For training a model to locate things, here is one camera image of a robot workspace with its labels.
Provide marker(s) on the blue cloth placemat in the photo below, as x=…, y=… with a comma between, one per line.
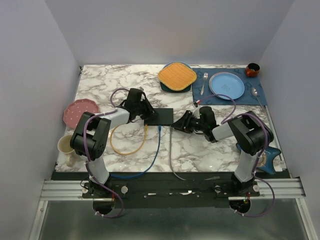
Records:
x=209, y=98

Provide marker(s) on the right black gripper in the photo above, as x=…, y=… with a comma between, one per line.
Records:
x=183, y=125

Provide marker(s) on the pink dotted plate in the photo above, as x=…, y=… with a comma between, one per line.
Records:
x=74, y=111

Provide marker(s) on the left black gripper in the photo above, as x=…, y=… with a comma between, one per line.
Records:
x=151, y=112

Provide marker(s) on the cream ceramic cup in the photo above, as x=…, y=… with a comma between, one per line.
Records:
x=65, y=148

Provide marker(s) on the blue round plate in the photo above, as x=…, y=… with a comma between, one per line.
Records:
x=227, y=85

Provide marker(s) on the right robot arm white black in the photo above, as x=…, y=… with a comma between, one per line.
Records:
x=251, y=133

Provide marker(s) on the blue star shaped dish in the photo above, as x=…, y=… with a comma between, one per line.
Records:
x=270, y=160

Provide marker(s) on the silver fork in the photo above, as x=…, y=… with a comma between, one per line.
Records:
x=205, y=77

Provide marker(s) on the black mounting base rail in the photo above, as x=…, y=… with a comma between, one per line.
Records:
x=214, y=189

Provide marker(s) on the aluminium frame rail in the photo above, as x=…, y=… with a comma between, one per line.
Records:
x=71, y=190

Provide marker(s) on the black network switch box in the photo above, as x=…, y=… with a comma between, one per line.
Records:
x=164, y=117

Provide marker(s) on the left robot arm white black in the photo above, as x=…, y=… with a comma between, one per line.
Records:
x=91, y=133

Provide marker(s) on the silver spoon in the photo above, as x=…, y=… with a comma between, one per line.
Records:
x=254, y=92

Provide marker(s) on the red brown small bowl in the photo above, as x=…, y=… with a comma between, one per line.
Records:
x=252, y=70

